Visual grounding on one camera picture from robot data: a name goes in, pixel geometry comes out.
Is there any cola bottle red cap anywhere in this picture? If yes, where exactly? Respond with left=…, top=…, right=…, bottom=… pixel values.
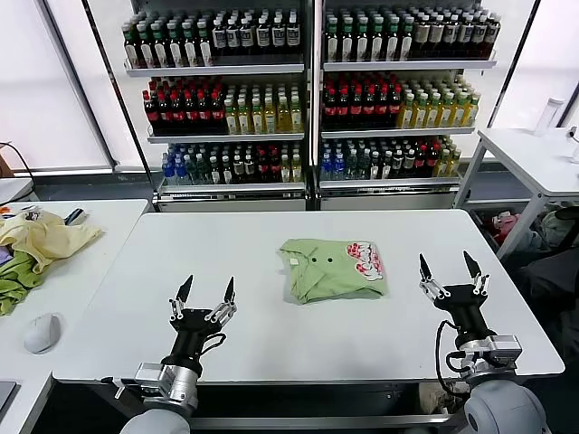
left=196, top=90, right=212, bottom=134
left=387, top=86, right=402, bottom=129
left=157, top=90, right=171, bottom=134
left=348, top=86, right=363, bottom=129
left=361, top=86, right=375, bottom=129
left=142, top=90, right=159, bottom=134
left=183, top=90, right=198, bottom=134
left=169, top=90, right=185, bottom=134
left=322, top=86, right=337, bottom=129
left=336, top=86, right=350, bottom=129
left=375, top=86, right=389, bottom=129
left=210, top=90, right=225, bottom=134

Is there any dark bottle white label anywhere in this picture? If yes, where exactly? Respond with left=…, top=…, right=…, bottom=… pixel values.
left=270, top=14, right=285, bottom=55
left=456, top=14, right=472, bottom=60
left=254, top=14, right=270, bottom=55
left=470, top=14, right=487, bottom=60
left=212, top=14, right=227, bottom=55
left=284, top=14, right=299, bottom=55
left=485, top=14, right=500, bottom=60
left=441, top=14, right=458, bottom=60
left=238, top=14, right=253, bottom=55
left=225, top=14, right=240, bottom=55

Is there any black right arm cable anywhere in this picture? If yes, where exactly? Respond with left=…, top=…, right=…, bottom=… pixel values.
left=434, top=319, right=474, bottom=399

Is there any thin black background cable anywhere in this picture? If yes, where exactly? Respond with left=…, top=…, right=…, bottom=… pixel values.
left=0, top=140, right=35, bottom=201

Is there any pale clothes pile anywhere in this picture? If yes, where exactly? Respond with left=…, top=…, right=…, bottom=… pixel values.
left=527, top=211, right=574, bottom=253

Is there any grey flat device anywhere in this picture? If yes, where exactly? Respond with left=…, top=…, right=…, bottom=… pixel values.
left=0, top=380, right=19, bottom=409

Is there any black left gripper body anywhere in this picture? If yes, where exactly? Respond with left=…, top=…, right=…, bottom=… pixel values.
left=162, top=307, right=227, bottom=370

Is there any silver right wrist module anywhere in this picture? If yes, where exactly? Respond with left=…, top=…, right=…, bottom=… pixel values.
left=488, top=334, right=523, bottom=363

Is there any light green t-shirt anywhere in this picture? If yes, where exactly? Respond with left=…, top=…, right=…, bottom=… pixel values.
left=276, top=238, right=390, bottom=307

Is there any white computer mouse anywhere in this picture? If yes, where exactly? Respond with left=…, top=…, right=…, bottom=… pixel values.
left=23, top=312, right=63, bottom=354

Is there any black left wrist cable plug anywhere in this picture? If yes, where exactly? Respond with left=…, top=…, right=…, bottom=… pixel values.
left=101, top=376, right=138, bottom=400

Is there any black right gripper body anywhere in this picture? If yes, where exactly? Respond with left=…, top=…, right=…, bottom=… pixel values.
left=433, top=283, right=498, bottom=349

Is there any pink clothes pile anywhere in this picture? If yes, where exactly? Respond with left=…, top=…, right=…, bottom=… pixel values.
left=477, top=211, right=521, bottom=246

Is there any dark bottle cream label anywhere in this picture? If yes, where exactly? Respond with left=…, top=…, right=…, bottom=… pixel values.
left=428, top=14, right=443, bottom=60
left=413, top=14, right=430, bottom=60

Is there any bright green cloth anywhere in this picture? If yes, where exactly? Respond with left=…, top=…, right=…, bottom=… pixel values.
left=0, top=251, right=45, bottom=316

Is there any silver left wrist module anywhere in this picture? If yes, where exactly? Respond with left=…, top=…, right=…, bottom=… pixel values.
left=134, top=361, right=176, bottom=399

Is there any tall clear plastic bottle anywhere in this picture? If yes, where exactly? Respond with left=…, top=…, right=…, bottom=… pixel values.
left=533, top=97, right=565, bottom=137

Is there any grey window frame post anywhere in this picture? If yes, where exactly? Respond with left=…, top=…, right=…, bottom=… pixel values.
left=41, top=0, right=119, bottom=171

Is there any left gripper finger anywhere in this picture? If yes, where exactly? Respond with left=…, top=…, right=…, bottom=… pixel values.
left=209, top=276, right=237, bottom=325
left=168, top=274, right=195, bottom=322

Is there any beige round object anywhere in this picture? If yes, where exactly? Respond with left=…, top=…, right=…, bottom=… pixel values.
left=418, top=383, right=453, bottom=415

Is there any silver wrist module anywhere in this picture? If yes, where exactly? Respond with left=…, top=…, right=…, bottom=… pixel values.
left=134, top=361, right=176, bottom=399
left=488, top=334, right=523, bottom=363

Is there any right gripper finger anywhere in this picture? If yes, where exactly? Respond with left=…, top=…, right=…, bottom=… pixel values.
left=418, top=252, right=452, bottom=302
left=464, top=250, right=490, bottom=297

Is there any grey shelf unit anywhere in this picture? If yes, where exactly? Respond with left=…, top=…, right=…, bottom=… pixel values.
left=120, top=0, right=316, bottom=212
left=314, top=0, right=498, bottom=211

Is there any dark bottle green cap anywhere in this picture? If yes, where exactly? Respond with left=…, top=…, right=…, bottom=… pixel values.
left=182, top=22, right=198, bottom=68
left=354, top=17, right=370, bottom=61
left=167, top=22, right=184, bottom=68
left=338, top=17, right=355, bottom=61
left=383, top=17, right=399, bottom=61
left=196, top=22, right=213, bottom=68
left=368, top=17, right=384, bottom=61
left=397, top=17, right=413, bottom=61
left=324, top=17, right=340, bottom=61
left=152, top=22, right=168, bottom=68
left=138, top=22, right=154, bottom=68
left=123, top=22, right=139, bottom=68

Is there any pale yellow garment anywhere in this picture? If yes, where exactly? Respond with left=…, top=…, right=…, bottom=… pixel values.
left=0, top=211, right=105, bottom=274

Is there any white side table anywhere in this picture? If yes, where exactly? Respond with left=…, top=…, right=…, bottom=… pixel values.
left=451, top=126, right=579, bottom=261

